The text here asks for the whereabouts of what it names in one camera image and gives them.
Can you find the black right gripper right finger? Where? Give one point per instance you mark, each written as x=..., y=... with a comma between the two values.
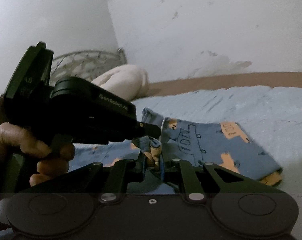
x=213, y=183

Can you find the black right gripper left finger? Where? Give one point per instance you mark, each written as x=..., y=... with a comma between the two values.
x=109, y=184

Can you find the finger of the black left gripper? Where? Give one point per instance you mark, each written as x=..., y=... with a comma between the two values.
x=146, y=136

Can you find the blue orange patterned pants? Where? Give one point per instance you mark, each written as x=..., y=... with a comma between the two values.
x=224, y=144

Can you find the person's left hand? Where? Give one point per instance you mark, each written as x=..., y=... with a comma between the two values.
x=13, y=137

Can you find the grey metal headboard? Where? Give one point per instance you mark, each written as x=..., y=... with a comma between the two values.
x=87, y=64

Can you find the rolled cream comforter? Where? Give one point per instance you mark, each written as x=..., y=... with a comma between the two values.
x=127, y=81

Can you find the light blue bed quilt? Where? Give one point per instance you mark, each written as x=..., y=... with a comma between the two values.
x=271, y=116

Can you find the brown bed frame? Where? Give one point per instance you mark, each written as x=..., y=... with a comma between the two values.
x=273, y=79

